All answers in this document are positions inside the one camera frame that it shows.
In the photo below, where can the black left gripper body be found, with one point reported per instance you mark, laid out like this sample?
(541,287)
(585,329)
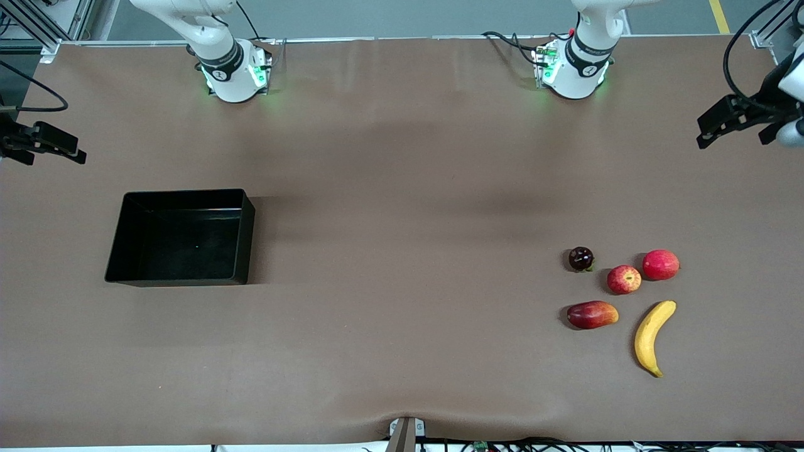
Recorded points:
(755,107)

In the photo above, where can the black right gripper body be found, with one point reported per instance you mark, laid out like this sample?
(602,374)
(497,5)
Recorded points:
(10,139)

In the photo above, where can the black plastic box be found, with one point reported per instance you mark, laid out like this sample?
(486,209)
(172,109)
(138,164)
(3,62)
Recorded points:
(182,245)

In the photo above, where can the red yellow apple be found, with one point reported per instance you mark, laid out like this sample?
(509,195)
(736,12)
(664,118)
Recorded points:
(624,280)

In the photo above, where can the yellow banana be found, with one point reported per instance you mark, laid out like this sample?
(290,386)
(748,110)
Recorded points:
(647,333)

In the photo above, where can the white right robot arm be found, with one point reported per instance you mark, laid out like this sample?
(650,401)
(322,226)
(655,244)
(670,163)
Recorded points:
(232,81)

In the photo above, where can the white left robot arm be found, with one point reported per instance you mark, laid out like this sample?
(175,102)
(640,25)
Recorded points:
(581,75)

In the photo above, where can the red round peach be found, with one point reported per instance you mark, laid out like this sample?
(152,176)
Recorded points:
(661,265)

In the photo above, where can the dark purple mangosteen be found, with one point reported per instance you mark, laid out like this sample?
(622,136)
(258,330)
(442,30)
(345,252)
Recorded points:
(581,258)

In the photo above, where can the red orange mango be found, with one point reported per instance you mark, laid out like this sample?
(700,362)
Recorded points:
(592,315)

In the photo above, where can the brown table cover mat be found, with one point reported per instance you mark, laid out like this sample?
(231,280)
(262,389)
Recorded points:
(402,351)

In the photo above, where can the grey metal table clamp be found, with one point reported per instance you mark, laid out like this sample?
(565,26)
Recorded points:
(405,433)

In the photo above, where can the aluminium frame profile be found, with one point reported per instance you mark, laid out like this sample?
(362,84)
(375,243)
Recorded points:
(763,39)
(31,22)

